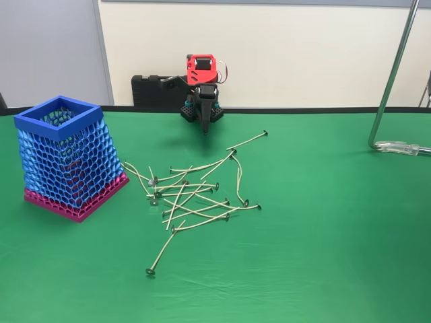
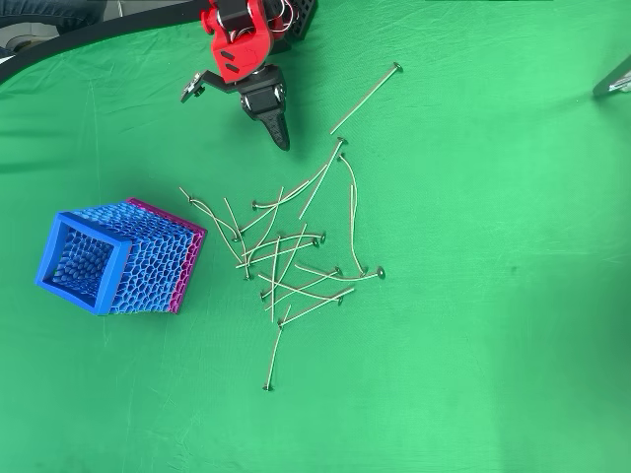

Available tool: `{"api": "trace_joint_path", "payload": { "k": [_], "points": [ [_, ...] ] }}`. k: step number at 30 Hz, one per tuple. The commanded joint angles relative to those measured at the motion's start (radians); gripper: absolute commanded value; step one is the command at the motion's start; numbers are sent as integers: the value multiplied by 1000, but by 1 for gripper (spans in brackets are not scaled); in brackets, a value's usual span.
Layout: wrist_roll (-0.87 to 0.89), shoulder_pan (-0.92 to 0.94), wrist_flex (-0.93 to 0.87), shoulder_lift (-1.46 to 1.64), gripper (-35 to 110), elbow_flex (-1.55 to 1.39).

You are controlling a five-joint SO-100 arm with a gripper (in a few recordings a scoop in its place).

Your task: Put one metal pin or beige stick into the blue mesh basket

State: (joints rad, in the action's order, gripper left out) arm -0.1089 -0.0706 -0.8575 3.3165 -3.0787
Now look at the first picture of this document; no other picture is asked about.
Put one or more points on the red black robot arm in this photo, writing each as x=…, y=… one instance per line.
x=188, y=116

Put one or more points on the blue magenta lattice basket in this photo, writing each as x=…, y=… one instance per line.
x=37, y=125

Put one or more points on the black plastic tool case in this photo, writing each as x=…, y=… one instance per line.
x=148, y=92

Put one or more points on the bent metal stand pole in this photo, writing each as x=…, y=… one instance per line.
x=393, y=72

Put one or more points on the clear plastic clamp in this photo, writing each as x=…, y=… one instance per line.
x=397, y=147

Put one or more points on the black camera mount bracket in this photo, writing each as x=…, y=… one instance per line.
x=170, y=84

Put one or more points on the black chair frame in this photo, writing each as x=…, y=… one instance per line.
x=429, y=88

